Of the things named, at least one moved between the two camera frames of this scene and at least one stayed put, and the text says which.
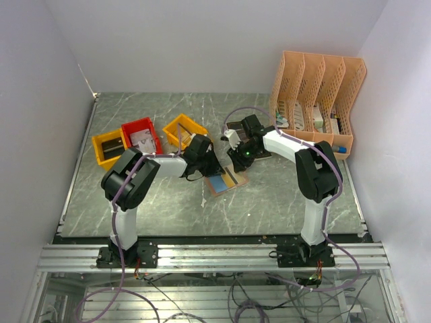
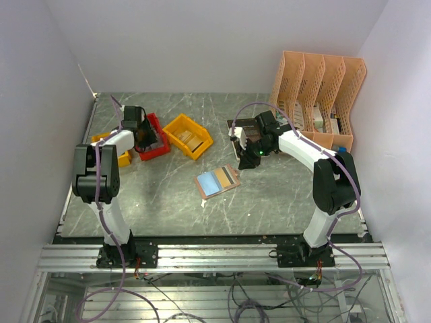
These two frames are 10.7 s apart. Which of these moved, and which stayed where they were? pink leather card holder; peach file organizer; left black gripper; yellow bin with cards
Moved: left black gripper; pink leather card holder
Stayed: yellow bin with cards; peach file organizer
